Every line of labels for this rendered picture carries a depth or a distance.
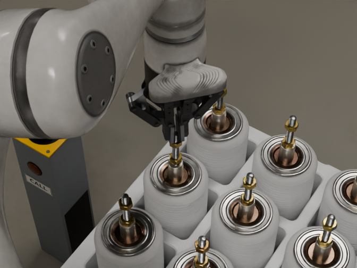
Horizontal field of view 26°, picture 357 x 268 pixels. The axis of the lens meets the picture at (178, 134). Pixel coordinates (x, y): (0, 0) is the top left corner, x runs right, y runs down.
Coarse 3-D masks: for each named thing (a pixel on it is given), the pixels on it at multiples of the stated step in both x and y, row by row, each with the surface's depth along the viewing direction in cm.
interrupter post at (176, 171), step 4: (168, 164) 110; (172, 164) 110; (180, 164) 110; (168, 168) 111; (172, 168) 110; (176, 168) 110; (180, 168) 110; (168, 172) 111; (172, 172) 110; (176, 172) 110; (180, 172) 111; (168, 176) 112; (172, 176) 111; (176, 176) 111; (180, 176) 111; (176, 180) 112
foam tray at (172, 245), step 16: (256, 144) 125; (240, 176) 121; (320, 176) 121; (128, 192) 119; (208, 192) 121; (224, 192) 119; (320, 192) 119; (112, 208) 117; (144, 208) 122; (208, 208) 124; (304, 208) 117; (208, 224) 116; (288, 224) 116; (304, 224) 116; (176, 240) 114; (192, 240) 114; (208, 240) 118; (80, 256) 112; (96, 256) 114; (272, 256) 112
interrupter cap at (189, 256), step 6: (186, 252) 104; (192, 252) 104; (210, 252) 104; (180, 258) 103; (186, 258) 104; (192, 258) 103; (210, 258) 103; (216, 258) 104; (222, 258) 103; (174, 264) 103; (180, 264) 103; (186, 264) 103; (192, 264) 103; (210, 264) 103; (216, 264) 103; (222, 264) 103
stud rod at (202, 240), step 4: (200, 236) 95; (204, 236) 95; (200, 240) 95; (204, 240) 95; (200, 244) 95; (204, 244) 95; (200, 256) 98; (204, 256) 98; (200, 260) 98; (204, 260) 99
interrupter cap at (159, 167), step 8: (160, 160) 114; (168, 160) 114; (184, 160) 114; (192, 160) 114; (152, 168) 113; (160, 168) 113; (184, 168) 113; (192, 168) 113; (200, 168) 113; (152, 176) 112; (160, 176) 112; (184, 176) 112; (192, 176) 112; (200, 176) 112; (152, 184) 111; (160, 184) 111; (168, 184) 111; (176, 184) 112; (184, 184) 111; (192, 184) 111; (168, 192) 110; (176, 192) 110; (184, 192) 110
